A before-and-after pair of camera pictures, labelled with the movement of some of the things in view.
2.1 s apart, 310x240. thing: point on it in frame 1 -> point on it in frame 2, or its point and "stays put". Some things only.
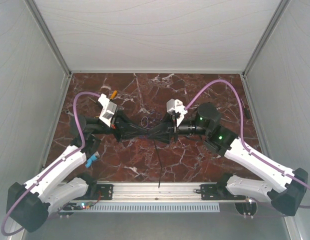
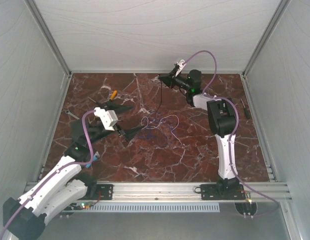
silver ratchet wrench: (69, 112) stays put
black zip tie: (160, 163) -> (161, 96)
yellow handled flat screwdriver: (114, 93) stays put
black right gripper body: (172, 130) -> (173, 80)
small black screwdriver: (246, 110) stays put
